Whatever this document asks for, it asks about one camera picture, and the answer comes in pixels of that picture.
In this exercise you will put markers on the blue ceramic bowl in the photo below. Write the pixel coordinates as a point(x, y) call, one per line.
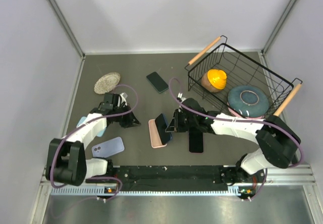
point(248, 101)

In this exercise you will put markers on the green smartphone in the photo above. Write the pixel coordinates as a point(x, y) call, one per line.
point(157, 82)

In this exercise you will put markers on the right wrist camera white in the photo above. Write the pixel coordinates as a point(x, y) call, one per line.
point(180, 97)

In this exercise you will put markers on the pink phone case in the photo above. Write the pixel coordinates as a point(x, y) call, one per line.
point(154, 135)

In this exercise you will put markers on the black wire basket wooden handles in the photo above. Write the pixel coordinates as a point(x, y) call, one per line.
point(241, 70)

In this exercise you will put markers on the lavender phone case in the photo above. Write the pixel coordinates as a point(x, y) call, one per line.
point(108, 148)

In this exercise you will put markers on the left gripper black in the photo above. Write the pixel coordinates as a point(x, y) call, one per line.
point(131, 121)

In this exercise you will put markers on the light blue phone case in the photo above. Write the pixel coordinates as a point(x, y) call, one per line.
point(82, 120)

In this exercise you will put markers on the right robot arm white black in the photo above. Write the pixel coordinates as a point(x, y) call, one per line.
point(276, 141)

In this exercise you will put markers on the white slotted cable duct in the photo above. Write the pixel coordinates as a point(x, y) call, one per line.
point(109, 191)

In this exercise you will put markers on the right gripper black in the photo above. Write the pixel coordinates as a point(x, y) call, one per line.
point(177, 126)

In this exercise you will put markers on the pink bowl under blue bowl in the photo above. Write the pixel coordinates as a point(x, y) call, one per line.
point(232, 112)

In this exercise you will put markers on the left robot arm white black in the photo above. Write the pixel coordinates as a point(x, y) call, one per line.
point(66, 160)

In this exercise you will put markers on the speckled beige plate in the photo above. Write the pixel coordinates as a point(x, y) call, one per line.
point(107, 83)

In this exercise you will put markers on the purple edged black smartphone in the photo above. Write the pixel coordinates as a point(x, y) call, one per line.
point(196, 141)

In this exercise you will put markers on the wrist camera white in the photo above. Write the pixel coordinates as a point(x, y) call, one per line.
point(180, 97)
point(122, 99)

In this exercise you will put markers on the orange yellow cupcake toy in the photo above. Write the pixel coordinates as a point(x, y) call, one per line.
point(214, 80)

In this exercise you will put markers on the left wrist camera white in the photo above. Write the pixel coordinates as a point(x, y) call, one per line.
point(122, 99)

